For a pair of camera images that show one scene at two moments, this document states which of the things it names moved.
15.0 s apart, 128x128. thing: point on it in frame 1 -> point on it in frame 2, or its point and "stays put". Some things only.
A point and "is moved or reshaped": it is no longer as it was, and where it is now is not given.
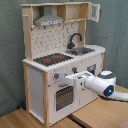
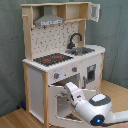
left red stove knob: [56, 75] stays put
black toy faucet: [71, 44] stays put
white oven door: [64, 97] is moved or reshaped
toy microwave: [93, 11] stays put
